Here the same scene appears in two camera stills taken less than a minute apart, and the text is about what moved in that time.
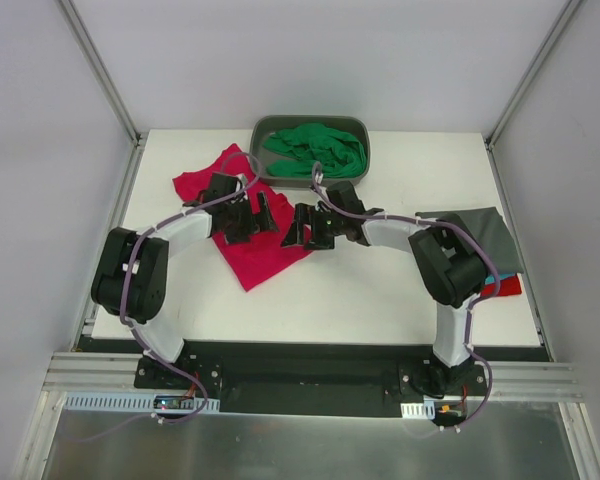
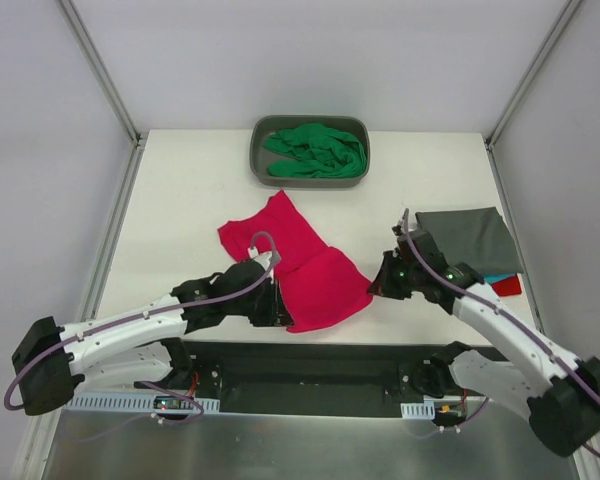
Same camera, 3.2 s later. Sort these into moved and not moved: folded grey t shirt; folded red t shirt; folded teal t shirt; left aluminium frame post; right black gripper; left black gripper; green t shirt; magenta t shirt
Moved: left black gripper; right black gripper; magenta t shirt
Not moved: green t shirt; folded grey t shirt; folded teal t shirt; folded red t shirt; left aluminium frame post
